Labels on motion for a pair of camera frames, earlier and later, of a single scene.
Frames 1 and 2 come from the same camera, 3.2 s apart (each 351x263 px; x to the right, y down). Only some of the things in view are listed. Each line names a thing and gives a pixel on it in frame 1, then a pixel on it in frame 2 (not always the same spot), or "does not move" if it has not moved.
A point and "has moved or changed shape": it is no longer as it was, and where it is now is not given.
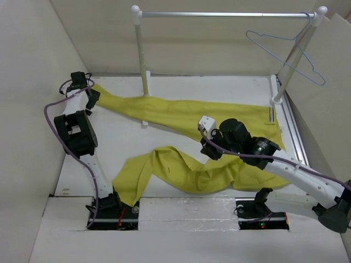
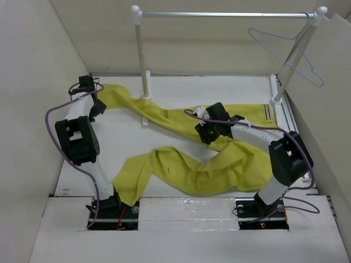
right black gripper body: (219, 141) → (209, 131)
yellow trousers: (241, 141) has moved or changed shape
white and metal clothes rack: (277, 98) does not move
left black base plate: (114, 213) does not move
